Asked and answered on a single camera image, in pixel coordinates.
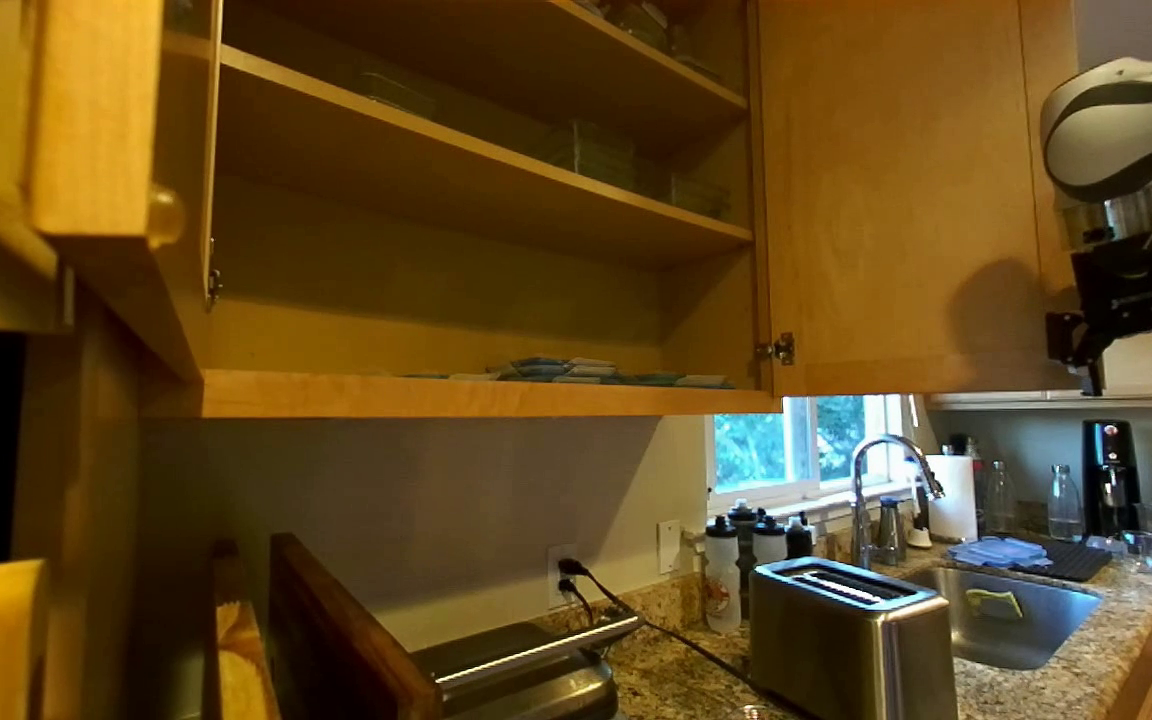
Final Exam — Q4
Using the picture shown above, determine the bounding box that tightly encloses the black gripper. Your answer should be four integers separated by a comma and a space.
1045, 231, 1152, 397

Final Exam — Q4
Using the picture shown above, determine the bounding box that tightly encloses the wooden cabinet door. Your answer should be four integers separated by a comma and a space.
750, 0, 1075, 397

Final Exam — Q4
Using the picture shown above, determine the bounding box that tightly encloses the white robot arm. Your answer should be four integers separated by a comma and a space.
1038, 56, 1152, 397

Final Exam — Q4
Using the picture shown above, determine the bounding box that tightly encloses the black soda maker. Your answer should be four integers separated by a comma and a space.
1082, 420, 1138, 534

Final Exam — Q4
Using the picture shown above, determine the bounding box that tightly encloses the chrome kitchen faucet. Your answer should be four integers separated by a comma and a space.
847, 433, 944, 567

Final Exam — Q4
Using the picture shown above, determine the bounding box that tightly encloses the paper towel roll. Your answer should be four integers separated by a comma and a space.
927, 454, 974, 543

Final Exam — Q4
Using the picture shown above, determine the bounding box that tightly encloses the blue dish cloth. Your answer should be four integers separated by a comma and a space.
953, 534, 1053, 571

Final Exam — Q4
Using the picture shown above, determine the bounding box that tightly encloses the stainless sink basin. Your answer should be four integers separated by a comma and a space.
920, 567, 1098, 668

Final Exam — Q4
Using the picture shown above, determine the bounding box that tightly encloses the kitchen window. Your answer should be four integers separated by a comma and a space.
708, 397, 906, 510

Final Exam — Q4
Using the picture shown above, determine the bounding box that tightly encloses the stainless steel toaster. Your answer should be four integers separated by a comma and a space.
747, 556, 956, 720

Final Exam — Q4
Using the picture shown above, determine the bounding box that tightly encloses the white bottle black cap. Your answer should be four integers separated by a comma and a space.
705, 514, 738, 633

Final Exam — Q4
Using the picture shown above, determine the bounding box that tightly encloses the black power plug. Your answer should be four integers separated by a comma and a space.
555, 556, 592, 579

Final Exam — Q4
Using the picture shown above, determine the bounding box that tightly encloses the stainless panini grill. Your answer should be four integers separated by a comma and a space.
414, 616, 640, 720

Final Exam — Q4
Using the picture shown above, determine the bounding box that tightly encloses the wooden cutting board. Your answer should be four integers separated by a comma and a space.
206, 532, 449, 720

